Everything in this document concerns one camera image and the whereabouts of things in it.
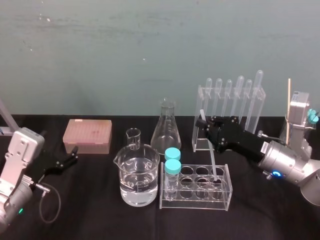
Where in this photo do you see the clear glass stirring rod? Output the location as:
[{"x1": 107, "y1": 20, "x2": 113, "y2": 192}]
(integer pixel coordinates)
[{"x1": 199, "y1": 109, "x2": 221, "y2": 182}]

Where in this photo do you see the pink pipette tip box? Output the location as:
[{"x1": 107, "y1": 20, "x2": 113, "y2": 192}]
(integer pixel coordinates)
[{"x1": 62, "y1": 118, "x2": 113, "y2": 155}]

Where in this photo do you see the clear acrylic pipette stand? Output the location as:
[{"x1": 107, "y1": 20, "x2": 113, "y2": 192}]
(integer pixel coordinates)
[{"x1": 191, "y1": 84, "x2": 267, "y2": 153}]

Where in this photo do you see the thin wooden stick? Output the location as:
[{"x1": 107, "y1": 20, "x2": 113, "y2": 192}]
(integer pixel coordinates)
[{"x1": 286, "y1": 78, "x2": 292, "y2": 146}]

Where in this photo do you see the clear acrylic tube rack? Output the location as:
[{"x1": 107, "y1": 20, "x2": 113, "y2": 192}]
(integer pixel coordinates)
[{"x1": 158, "y1": 161, "x2": 234, "y2": 211}]

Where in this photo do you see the black table cloth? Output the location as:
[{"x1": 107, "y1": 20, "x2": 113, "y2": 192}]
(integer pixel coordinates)
[{"x1": 0, "y1": 114, "x2": 320, "y2": 240}]

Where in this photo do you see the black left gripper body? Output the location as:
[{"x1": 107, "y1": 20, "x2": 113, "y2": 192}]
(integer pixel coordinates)
[{"x1": 29, "y1": 147, "x2": 60, "y2": 186}]

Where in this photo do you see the grey metal stand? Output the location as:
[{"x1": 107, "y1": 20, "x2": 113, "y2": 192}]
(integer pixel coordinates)
[{"x1": 0, "y1": 97, "x2": 20, "y2": 137}]

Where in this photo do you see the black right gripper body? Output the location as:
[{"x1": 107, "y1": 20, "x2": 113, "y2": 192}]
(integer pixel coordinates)
[{"x1": 221, "y1": 124, "x2": 270, "y2": 163}]

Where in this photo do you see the gripper's thin dark cable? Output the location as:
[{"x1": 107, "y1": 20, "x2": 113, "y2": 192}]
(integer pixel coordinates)
[
  {"x1": 257, "y1": 130, "x2": 287, "y2": 146},
  {"x1": 33, "y1": 182, "x2": 62, "y2": 224}
]

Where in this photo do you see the small teal plastic piece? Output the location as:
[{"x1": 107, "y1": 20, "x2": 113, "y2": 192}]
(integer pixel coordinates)
[{"x1": 306, "y1": 108, "x2": 320, "y2": 125}]

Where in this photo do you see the left gripper's thin dark cable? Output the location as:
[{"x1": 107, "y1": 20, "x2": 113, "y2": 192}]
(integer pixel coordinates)
[{"x1": 33, "y1": 182, "x2": 62, "y2": 224}]

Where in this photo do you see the glass conical flask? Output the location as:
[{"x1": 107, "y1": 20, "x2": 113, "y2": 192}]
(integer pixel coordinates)
[{"x1": 150, "y1": 97, "x2": 183, "y2": 155}]

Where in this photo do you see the large glass beaker with water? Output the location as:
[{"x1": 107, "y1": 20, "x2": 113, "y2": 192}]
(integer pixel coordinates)
[{"x1": 112, "y1": 144, "x2": 161, "y2": 207}]

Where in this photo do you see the clear tube with teal cap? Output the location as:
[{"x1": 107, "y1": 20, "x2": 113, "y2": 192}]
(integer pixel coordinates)
[
  {"x1": 163, "y1": 159, "x2": 183, "y2": 202},
  {"x1": 164, "y1": 147, "x2": 182, "y2": 163}
]

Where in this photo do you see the right gripper's thin dark cable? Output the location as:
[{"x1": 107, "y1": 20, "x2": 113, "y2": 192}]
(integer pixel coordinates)
[{"x1": 257, "y1": 130, "x2": 287, "y2": 146}]

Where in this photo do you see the small glass beaker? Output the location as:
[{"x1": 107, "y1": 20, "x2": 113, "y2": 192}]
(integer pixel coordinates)
[{"x1": 125, "y1": 127, "x2": 142, "y2": 151}]

